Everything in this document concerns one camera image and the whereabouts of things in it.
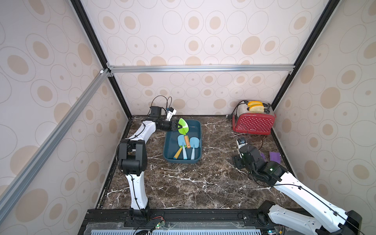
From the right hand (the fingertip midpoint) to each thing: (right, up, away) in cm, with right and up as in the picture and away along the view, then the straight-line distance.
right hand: (238, 155), depth 77 cm
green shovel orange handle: (-30, +13, +16) cm, 36 cm away
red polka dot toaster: (+13, +19, +23) cm, 32 cm away
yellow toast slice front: (+19, +27, +20) cm, 39 cm away
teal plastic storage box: (-39, +2, +23) cm, 45 cm away
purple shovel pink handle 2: (+30, -4, +19) cm, 36 cm away
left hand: (-30, +17, +14) cm, 37 cm away
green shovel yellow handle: (-34, -2, +18) cm, 38 cm away
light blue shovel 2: (-32, +4, +25) cm, 41 cm away
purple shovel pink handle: (+23, -4, +20) cm, 30 cm away
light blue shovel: (-22, +4, +26) cm, 35 cm away
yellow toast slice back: (+17, +32, +23) cm, 42 cm away
